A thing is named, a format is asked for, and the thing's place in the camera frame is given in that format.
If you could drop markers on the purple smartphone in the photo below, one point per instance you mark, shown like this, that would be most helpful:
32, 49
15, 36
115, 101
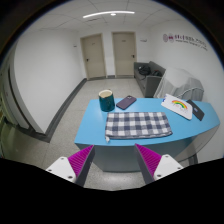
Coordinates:
126, 102

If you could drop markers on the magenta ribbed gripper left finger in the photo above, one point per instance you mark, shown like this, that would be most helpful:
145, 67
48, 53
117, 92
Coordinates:
74, 168

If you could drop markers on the blue white checkered towel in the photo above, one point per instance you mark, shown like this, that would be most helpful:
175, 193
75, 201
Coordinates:
136, 125

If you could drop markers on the black notebook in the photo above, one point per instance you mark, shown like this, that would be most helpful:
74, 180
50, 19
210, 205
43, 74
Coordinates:
196, 110

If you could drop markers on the right beige door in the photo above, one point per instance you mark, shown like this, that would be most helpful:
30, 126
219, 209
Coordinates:
124, 53

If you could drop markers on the beige door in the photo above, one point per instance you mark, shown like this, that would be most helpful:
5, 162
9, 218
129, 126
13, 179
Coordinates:
93, 56
124, 53

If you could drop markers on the blue table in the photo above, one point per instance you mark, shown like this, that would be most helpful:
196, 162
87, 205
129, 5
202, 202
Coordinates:
188, 138

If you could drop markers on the dark green mug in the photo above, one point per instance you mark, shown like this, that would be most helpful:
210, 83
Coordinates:
106, 100

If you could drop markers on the white rainbow card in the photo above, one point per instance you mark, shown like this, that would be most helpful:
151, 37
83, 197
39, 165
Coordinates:
178, 106

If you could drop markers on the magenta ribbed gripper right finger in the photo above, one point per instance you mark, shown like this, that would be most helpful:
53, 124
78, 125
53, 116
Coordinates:
154, 166

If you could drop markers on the left beige door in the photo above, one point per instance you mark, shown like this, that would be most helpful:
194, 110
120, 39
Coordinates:
93, 56

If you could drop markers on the plastic covered chair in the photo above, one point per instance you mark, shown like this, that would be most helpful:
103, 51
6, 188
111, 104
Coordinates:
181, 84

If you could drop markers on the wall logo sign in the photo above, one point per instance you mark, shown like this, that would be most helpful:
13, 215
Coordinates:
177, 38

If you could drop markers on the black bag on sofa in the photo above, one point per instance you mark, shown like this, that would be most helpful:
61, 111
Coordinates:
144, 70

